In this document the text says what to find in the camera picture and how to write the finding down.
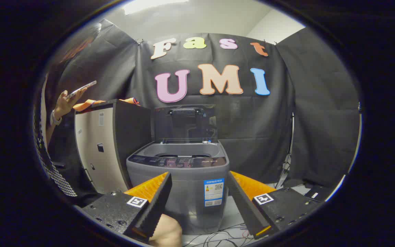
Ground orange polo shirt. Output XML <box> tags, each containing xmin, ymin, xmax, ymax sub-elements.
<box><xmin>73</xmin><ymin>97</ymin><xmax>140</xmax><ymax>112</ymax></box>

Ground dark transparent washing machine lid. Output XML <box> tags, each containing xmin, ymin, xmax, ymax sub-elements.
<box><xmin>154</xmin><ymin>105</ymin><xmax>218</xmax><ymax>144</ymax></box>

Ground bundle of floor cables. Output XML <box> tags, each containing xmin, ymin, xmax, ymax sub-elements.
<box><xmin>184</xmin><ymin>223</ymin><xmax>253</xmax><ymax>247</ymax></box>

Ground black backdrop cloth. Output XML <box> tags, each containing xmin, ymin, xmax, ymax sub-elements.
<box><xmin>47</xmin><ymin>19</ymin><xmax>361</xmax><ymax>189</ymax></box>

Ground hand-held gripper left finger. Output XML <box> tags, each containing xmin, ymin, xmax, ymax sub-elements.
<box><xmin>81</xmin><ymin>172</ymin><xmax>173</xmax><ymax>244</ymax></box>

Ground white and black cabinet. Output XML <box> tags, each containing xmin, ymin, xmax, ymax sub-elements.
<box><xmin>74</xmin><ymin>99</ymin><xmax>152</xmax><ymax>194</ymax></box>

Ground white wristband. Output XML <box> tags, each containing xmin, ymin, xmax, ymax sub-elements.
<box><xmin>49</xmin><ymin>110</ymin><xmax>62</xmax><ymax>126</ymax></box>

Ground black box with white label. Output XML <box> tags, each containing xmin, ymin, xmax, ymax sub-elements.
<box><xmin>304</xmin><ymin>185</ymin><xmax>335</xmax><ymax>202</ymax></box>

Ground grey washing machine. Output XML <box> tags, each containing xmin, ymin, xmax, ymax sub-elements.
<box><xmin>126</xmin><ymin>141</ymin><xmax>230</xmax><ymax>235</ymax></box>

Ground smartphone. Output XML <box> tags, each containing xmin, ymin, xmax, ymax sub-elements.
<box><xmin>64</xmin><ymin>80</ymin><xmax>97</xmax><ymax>101</ymax></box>

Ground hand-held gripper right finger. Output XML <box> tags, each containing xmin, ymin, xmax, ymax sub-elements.
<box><xmin>227</xmin><ymin>170</ymin><xmax>321</xmax><ymax>240</ymax></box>

